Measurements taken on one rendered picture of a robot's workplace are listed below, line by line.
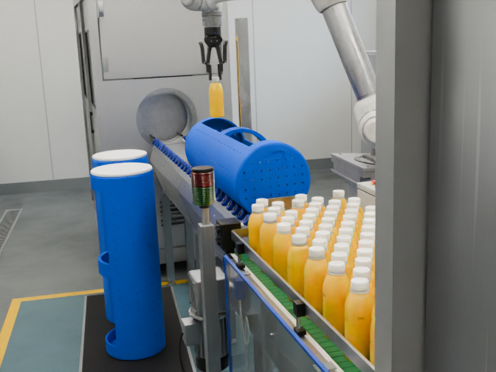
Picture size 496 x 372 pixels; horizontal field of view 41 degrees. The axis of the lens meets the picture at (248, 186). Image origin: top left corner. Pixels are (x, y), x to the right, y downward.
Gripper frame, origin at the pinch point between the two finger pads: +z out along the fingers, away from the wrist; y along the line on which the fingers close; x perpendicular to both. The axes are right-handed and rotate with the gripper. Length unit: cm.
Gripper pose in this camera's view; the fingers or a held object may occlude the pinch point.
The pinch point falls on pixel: (215, 72)
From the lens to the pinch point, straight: 302.4
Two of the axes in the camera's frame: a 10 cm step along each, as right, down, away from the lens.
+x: 3.0, 2.0, -9.4
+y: -9.5, 1.0, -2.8
